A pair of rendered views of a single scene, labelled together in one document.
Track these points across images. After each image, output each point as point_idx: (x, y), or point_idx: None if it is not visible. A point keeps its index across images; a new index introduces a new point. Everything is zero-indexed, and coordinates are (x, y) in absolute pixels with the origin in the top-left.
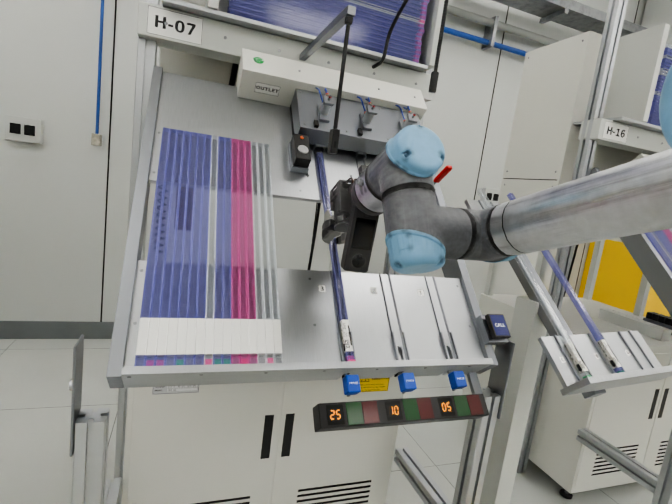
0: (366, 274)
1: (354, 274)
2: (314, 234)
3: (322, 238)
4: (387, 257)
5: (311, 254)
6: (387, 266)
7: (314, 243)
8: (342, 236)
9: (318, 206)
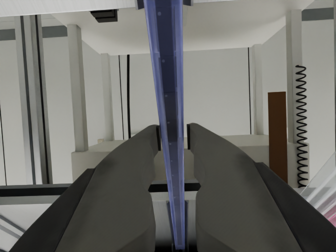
0: (1, 9)
1: (62, 0)
2: (128, 102)
3: (240, 149)
4: (42, 91)
5: (128, 84)
6: (38, 79)
7: (127, 94)
8: (153, 168)
9: (129, 126)
